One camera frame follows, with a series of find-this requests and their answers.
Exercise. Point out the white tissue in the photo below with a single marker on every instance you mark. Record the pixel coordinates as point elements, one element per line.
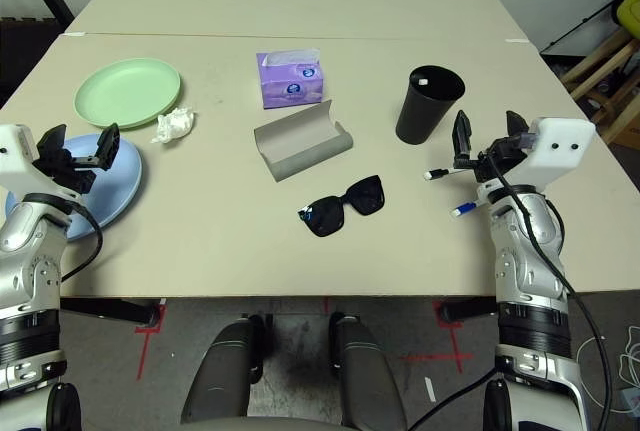
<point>172,125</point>

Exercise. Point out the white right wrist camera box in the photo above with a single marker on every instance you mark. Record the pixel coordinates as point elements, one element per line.
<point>560,151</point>

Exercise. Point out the blue and white marker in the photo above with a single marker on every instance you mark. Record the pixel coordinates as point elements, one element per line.
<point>465,208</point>

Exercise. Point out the black and white marker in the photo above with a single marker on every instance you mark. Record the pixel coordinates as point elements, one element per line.
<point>442,173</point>

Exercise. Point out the white floor tape strip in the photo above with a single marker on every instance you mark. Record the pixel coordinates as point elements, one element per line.
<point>429,388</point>

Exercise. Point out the white tape piece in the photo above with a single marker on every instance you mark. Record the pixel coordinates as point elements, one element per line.
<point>74,34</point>
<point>516,41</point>

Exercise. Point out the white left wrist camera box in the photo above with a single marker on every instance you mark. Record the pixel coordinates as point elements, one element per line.
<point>15,161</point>

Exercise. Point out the black plastic cup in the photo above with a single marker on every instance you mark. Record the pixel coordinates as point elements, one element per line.
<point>420,121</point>

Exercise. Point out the purple tissue pack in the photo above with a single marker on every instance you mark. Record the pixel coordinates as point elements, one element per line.
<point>292,86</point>

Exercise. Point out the blue plastic plate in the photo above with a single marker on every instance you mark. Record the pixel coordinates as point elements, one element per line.
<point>115,191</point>

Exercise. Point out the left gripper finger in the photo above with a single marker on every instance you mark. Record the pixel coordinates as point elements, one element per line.
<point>107,148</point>
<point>54,143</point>

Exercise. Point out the green plastic plate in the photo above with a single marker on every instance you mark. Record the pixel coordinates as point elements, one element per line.
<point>125,91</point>

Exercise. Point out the red floor tape mark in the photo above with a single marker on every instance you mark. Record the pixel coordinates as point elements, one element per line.
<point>435,357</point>
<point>144,356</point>

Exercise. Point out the black table foot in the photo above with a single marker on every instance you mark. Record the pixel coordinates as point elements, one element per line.
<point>110,310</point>

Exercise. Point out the grey glasses case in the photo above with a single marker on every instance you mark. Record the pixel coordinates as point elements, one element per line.
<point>295,146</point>

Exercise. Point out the grey robot leg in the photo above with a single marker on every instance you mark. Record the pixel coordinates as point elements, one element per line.
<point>370,376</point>
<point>225,366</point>

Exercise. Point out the black sunglasses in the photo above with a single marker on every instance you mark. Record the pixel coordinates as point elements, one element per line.
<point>367,196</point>

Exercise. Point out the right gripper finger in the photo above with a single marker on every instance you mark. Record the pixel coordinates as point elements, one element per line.
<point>462,138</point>
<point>516,126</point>

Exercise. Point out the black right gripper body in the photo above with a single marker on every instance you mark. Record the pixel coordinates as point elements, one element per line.
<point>497,161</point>

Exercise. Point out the yellow-green object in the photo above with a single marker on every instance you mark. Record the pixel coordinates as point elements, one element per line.
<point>631,11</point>

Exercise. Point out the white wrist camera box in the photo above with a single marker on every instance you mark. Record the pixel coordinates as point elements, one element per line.
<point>15,161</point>
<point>560,151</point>

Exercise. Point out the grey robot right leg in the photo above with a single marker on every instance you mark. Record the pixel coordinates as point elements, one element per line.
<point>370,376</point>

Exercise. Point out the wooden frame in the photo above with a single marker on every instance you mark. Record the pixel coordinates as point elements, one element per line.
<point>622,116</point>

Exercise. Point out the grey robot left leg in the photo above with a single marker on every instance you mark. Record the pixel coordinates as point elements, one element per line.
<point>225,366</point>

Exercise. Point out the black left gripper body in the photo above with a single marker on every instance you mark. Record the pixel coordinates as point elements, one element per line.
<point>70,173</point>

